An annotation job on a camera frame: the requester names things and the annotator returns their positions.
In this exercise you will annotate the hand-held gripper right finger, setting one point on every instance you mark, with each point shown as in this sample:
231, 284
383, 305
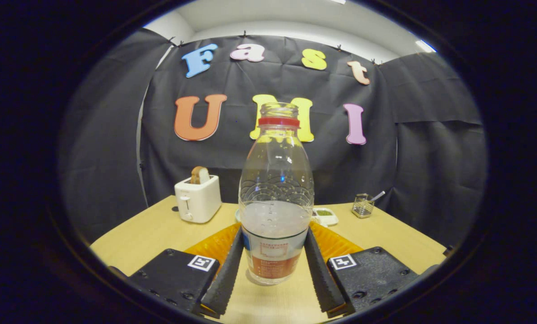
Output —
324, 283

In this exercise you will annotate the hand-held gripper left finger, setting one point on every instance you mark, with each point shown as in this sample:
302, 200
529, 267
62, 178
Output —
223, 283

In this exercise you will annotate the clear plastic juice bottle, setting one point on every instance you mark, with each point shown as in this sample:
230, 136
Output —
275, 238

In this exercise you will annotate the white divided condiment dish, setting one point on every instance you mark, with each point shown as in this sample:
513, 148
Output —
327, 217

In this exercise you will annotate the white toaster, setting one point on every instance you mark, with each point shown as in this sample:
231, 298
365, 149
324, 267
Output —
198, 202

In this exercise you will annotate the wooden table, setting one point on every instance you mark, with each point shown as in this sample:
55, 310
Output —
151, 234

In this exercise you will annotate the brown bread slice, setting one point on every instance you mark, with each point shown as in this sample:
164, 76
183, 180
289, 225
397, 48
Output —
199, 175

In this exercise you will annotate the small ceiling light panel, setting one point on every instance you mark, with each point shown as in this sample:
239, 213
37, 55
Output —
425, 46

